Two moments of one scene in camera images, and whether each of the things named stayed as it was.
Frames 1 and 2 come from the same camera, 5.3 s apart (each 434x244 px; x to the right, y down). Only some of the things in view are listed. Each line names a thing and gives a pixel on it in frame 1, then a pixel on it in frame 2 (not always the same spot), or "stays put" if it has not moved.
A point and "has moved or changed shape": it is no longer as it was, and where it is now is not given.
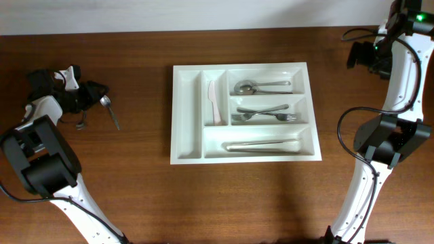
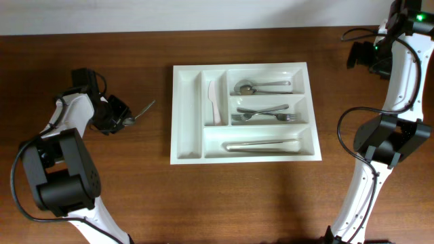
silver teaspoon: x=106 y=102 has moved or changed shape
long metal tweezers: x=284 y=146 stays put
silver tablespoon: x=250 y=90 stays put
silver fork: x=242 y=117 stays put
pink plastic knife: x=211 y=96 stays put
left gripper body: x=79 y=97 → x=109 y=114
